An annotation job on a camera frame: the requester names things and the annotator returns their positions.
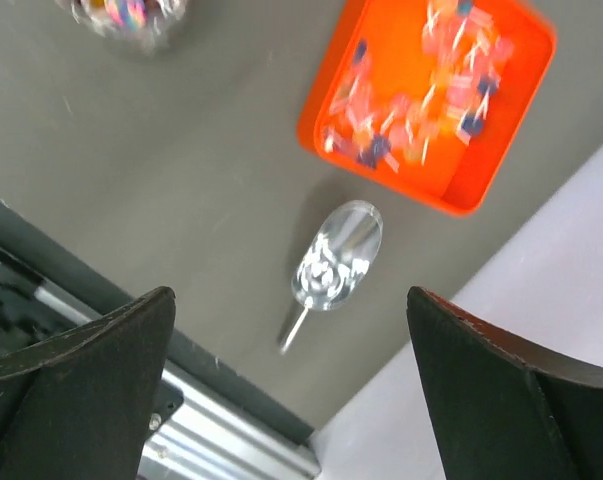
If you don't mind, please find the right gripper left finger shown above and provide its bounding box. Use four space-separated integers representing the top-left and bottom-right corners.
0 287 176 480

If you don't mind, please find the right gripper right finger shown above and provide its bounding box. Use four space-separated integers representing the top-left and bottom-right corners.
407 287 603 479

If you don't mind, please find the silver metal scoop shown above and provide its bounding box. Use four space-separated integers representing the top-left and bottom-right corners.
279 200 383 354

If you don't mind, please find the orange candy tray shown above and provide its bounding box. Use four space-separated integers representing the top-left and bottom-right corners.
297 1 556 215

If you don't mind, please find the clear glass jar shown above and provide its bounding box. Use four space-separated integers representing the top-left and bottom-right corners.
57 0 190 54

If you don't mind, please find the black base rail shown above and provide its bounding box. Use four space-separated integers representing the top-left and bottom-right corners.
0 200 314 446

